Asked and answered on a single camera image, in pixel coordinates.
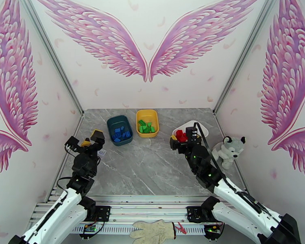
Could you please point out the red lego brick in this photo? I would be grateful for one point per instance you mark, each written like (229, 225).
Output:
(183, 138)
(178, 133)

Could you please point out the green lego brick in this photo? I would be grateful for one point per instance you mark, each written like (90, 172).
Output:
(153, 129)
(147, 130)
(142, 129)
(149, 125)
(142, 122)

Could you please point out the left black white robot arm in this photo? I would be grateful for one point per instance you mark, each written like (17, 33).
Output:
(58, 215)

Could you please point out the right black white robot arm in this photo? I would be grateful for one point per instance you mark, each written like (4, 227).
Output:
(244, 202)

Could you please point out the white plastic container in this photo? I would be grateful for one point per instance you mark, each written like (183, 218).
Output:
(204, 130)

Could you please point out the teal plastic container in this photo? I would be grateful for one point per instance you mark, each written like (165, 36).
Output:
(111, 123)

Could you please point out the grey white husky plush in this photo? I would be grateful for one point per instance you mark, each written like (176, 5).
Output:
(231, 149)

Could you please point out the yellow plastic container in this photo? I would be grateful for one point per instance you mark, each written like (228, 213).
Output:
(147, 115)

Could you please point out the left green circuit board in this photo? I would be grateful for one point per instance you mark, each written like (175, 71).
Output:
(89, 228)

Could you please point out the green circuit board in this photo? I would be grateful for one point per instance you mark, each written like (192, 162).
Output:
(212, 229)
(89, 228)

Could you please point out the right green circuit board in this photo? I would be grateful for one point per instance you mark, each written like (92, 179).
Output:
(212, 229)

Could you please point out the red crocodile clip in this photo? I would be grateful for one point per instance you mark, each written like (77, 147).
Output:
(180, 228)

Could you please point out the white knitted work glove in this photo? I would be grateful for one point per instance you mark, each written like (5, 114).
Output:
(153, 229)

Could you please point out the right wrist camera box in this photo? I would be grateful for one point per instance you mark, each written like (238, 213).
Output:
(191, 134)

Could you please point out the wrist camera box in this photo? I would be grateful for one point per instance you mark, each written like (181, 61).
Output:
(72, 143)
(191, 134)

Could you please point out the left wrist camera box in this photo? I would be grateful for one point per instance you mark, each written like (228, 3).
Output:
(72, 143)

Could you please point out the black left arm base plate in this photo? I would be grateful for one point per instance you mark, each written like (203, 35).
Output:
(104, 212)

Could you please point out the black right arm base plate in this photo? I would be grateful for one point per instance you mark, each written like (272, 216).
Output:
(193, 214)

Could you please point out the aluminium mounting rail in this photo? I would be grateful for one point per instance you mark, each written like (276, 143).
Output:
(147, 210)

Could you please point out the aluminium frame post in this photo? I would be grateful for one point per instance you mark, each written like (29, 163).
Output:
(246, 52)
(51, 52)

